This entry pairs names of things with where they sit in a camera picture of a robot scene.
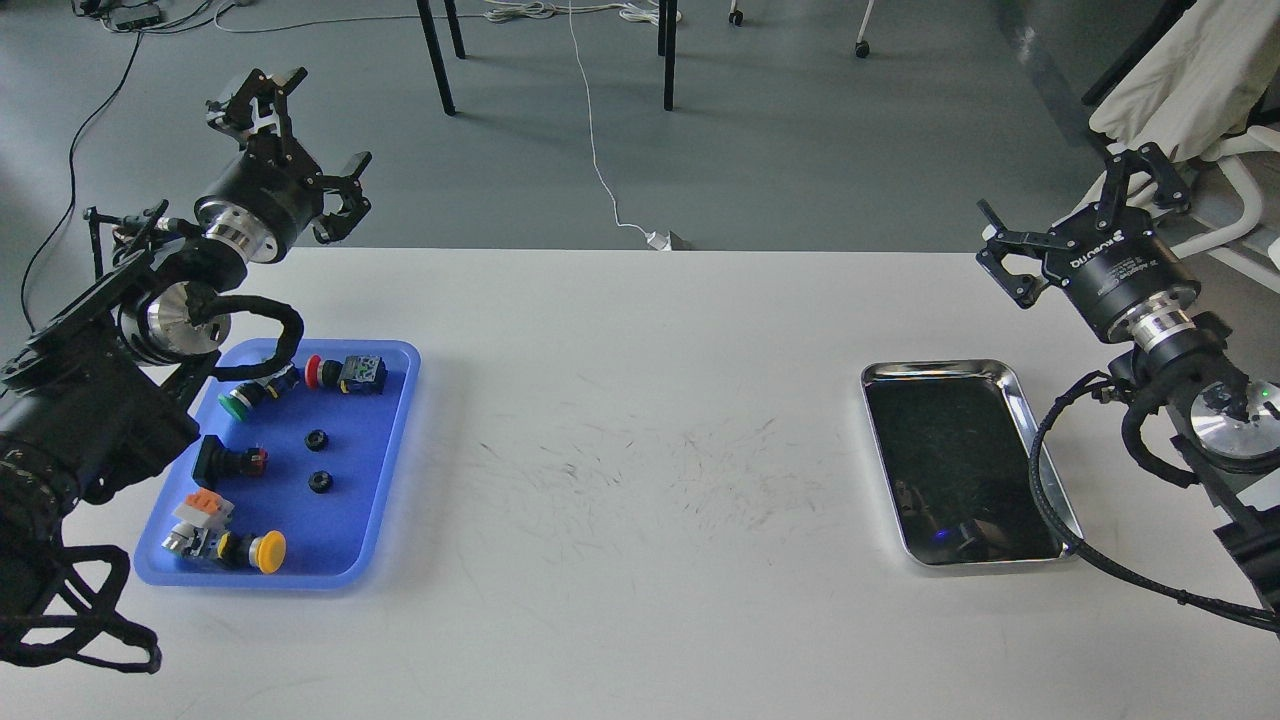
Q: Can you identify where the black gear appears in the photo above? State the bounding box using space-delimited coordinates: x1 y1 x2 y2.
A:
303 429 330 452
307 470 334 495

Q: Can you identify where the white power adapter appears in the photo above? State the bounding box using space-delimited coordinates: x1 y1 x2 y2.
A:
646 231 692 252

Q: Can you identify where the red push button switch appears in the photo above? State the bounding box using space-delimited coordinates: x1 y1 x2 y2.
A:
302 354 388 395

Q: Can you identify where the orange grey contact block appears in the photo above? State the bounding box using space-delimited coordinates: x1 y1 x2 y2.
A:
161 488 236 561

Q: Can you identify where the white chair frame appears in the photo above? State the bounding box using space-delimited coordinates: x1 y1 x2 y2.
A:
1165 124 1279 293

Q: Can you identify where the black table leg right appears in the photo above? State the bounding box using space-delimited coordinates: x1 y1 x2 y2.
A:
657 0 678 111

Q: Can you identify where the black table leg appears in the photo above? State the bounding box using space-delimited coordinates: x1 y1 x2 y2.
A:
415 0 467 117
657 0 678 111

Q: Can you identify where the green push button switch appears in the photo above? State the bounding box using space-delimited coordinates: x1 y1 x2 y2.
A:
218 365 301 421

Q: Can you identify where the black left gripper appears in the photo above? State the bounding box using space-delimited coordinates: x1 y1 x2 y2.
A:
195 67 372 264

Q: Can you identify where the yellow push button switch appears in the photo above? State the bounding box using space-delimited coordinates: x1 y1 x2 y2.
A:
214 530 287 575

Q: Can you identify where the black selector switch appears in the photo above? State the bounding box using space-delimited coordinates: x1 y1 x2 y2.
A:
191 436 269 491

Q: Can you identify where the black table leg left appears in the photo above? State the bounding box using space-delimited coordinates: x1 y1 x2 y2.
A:
415 0 467 117

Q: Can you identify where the blue plastic tray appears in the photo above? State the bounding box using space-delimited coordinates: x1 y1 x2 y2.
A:
133 340 421 591

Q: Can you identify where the silver metal tray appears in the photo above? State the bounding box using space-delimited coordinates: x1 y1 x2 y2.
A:
860 359 1070 571

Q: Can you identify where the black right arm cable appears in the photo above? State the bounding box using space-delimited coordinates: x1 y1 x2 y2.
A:
1028 370 1280 634

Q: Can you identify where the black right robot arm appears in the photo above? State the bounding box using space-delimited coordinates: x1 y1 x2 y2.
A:
975 143 1279 633

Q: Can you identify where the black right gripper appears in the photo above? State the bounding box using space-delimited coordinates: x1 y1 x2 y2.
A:
975 141 1201 345

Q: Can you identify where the white floor cable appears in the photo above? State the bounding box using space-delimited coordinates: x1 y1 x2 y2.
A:
485 0 684 241

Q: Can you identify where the black floor cable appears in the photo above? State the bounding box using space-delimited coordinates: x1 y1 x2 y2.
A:
20 0 241 333

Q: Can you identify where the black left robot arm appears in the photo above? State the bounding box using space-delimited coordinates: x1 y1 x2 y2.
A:
1 68 371 674

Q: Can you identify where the beige cloth on chair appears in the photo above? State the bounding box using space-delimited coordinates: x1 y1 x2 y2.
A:
1088 1 1279 161

